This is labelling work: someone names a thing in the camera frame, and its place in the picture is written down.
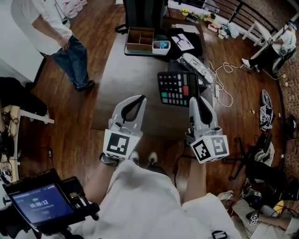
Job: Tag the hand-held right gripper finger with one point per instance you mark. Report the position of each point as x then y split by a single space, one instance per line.
194 109
206 114

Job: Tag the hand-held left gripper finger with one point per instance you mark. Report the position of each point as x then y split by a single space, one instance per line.
116 109
140 119

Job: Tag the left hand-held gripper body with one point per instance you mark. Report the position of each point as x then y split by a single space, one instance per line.
116 144

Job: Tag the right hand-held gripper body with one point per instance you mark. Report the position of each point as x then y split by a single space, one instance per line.
219 147

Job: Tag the black calculator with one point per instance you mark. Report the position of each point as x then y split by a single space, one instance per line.
174 88

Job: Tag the person's left forearm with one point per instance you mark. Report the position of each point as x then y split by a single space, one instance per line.
98 182

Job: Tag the person's right forearm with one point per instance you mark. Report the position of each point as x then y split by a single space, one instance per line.
195 179

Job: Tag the person's left white shoe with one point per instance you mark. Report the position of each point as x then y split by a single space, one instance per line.
134 157

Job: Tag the person's white shoe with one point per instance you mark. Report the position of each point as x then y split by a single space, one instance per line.
134 157
152 159

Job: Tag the white power strip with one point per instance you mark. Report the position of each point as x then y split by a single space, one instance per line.
217 91

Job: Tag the person's right white shoe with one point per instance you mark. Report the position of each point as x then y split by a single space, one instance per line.
152 159

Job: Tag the clear plastic wrapped item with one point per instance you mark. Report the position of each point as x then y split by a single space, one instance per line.
198 65

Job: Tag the light cloth on chair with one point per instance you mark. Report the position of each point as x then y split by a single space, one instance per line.
264 155

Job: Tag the black office chair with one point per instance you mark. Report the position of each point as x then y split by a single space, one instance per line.
259 172

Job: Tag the black box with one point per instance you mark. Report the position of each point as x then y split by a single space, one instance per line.
174 66

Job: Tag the black and white cloth bundle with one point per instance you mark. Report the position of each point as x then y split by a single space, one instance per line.
266 116

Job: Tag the grey oval shell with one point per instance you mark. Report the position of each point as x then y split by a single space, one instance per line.
266 98

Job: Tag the wooden organizer box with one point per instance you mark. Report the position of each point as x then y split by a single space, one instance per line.
140 47

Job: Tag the white rectangular container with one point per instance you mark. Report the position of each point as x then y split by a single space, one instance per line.
161 51

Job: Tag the person's white clothing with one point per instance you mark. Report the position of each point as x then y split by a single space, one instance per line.
144 205

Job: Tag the black bag with white print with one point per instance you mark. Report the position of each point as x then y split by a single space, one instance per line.
196 39

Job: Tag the yellow plastic object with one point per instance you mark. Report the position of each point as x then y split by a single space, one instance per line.
278 206

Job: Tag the cluster of small toys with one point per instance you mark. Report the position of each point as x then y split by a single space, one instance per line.
212 25

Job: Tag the clear plastic bag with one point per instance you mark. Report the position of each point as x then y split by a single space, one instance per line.
233 30

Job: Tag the black tablet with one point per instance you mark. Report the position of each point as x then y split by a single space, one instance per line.
44 205

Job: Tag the yellow flower toy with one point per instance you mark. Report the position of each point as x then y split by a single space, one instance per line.
185 11

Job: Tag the black backpack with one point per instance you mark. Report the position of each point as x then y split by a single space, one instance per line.
144 14

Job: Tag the light wooden desk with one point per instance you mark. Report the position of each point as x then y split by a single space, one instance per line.
15 130

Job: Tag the black metal railing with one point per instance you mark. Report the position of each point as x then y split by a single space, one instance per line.
234 12

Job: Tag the row of white jugs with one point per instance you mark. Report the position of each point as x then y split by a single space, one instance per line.
72 11

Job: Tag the left hand-held gripper camera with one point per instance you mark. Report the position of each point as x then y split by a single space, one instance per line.
115 123

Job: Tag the hand-held gripper camera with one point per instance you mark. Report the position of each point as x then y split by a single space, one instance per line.
115 123
217 129

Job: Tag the right hand-held gripper camera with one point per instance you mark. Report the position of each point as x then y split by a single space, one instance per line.
217 129

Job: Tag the black tablet mount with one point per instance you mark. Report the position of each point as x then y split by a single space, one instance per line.
70 186

